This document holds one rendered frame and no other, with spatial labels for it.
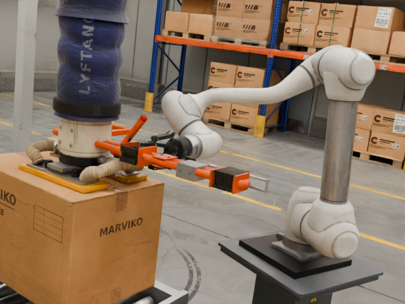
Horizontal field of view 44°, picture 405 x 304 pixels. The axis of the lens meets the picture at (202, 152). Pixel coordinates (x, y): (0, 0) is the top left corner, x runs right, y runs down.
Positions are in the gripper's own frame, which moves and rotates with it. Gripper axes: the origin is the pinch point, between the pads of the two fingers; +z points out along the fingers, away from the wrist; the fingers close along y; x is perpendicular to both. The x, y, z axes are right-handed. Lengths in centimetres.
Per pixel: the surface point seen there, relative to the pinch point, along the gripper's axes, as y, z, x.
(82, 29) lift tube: -36.1, 9.0, 21.8
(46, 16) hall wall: -50, -650, 885
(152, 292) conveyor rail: 64, -29, 13
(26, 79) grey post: 15, -161, 280
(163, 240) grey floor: 121, -181, 125
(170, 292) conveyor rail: 61, -31, 5
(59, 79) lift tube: -19.5, 10.2, 29.8
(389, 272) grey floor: 121, -274, -28
